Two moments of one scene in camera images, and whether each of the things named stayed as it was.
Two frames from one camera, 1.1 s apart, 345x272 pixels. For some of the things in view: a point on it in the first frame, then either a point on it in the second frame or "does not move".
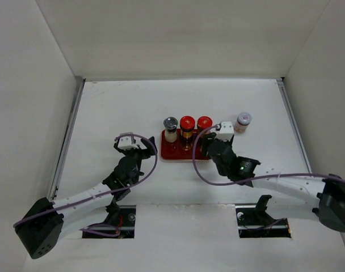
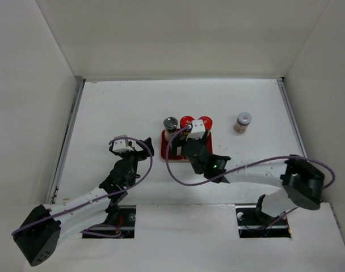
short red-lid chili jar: x=187 y=124 does not move
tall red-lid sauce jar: x=203 y=122 does not move
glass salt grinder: x=171 y=124 does not move
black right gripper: x=206 y=139 to x=180 y=141
